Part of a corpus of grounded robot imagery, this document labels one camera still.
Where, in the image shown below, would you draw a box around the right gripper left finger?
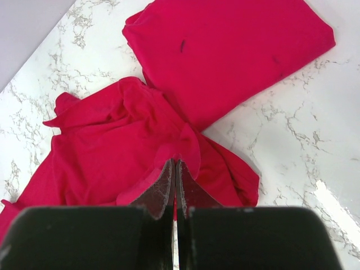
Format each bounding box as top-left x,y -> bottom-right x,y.
131,159 -> 175,269

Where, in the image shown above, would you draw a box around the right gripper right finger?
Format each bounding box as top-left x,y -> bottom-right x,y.
175,160 -> 223,269

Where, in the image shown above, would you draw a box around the red t-shirt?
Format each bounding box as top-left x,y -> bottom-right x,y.
123,1 -> 335,130
1,77 -> 259,236

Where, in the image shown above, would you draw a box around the folded red t-shirt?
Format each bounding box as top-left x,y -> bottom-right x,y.
123,1 -> 335,130

